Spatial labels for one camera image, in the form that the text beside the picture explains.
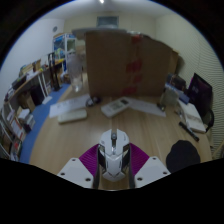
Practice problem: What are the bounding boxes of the black mouse pad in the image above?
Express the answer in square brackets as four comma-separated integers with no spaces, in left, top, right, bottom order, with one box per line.
[165,139,202,174]

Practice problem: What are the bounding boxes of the tall brown cardboard box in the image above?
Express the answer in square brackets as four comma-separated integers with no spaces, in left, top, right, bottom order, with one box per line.
[171,49,181,76]

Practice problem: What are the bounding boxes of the clear plastic container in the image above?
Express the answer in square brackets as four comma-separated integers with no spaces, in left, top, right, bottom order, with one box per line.
[159,87,180,108]

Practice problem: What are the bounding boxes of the cluttered shelf unit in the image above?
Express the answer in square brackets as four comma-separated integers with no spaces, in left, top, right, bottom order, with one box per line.
[0,99,37,163]

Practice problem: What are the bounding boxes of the small black round object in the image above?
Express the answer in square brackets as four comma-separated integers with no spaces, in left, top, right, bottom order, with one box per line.
[85,96,103,108]

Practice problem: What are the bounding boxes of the open white notebook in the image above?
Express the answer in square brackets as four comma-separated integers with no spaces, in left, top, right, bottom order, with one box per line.
[177,99,207,134]

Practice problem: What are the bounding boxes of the clear glass jar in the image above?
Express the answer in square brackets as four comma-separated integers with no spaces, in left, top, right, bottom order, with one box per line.
[67,54,85,93]

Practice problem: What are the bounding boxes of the black office chair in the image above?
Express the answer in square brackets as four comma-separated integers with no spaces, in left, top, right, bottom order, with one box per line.
[203,107,216,133]

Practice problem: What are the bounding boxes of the wooden side desk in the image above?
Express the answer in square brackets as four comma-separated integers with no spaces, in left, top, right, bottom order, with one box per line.
[4,58,66,102]

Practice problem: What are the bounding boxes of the large brown cardboard box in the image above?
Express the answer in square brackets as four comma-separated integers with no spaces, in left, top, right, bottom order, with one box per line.
[84,30,175,99]

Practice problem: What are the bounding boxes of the black marker pen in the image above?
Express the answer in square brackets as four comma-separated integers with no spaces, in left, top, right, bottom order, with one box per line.
[178,121,201,142]

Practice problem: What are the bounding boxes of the blue book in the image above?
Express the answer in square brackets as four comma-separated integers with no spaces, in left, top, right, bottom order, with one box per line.
[165,82,191,102]

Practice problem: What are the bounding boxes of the blue glass display cabinet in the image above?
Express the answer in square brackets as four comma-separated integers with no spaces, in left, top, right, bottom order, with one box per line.
[51,32,80,62]

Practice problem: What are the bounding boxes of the white computer mouse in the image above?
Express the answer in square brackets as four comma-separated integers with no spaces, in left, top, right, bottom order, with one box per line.
[97,128,131,184]

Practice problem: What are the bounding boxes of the white remote control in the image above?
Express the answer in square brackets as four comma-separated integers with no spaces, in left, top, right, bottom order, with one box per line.
[100,96,131,119]

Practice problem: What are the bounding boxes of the flat white rectangular device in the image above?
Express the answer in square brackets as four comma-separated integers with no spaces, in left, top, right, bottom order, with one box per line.
[57,108,89,125]

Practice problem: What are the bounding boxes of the wall window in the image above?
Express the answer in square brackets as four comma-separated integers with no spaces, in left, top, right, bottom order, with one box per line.
[96,15,120,29]

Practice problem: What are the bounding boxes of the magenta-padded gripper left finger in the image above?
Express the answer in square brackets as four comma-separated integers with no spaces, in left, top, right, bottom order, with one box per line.
[57,143,101,190]

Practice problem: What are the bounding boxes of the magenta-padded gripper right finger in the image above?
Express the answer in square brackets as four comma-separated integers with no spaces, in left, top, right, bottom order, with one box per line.
[127,142,172,190]

